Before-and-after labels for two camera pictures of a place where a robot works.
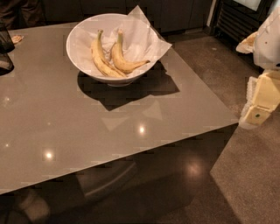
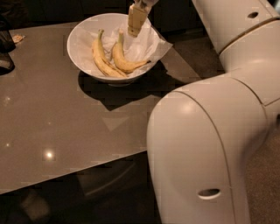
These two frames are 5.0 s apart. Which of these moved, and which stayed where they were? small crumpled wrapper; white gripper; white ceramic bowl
Moved: white gripper
Stayed: white ceramic bowl; small crumpled wrapper
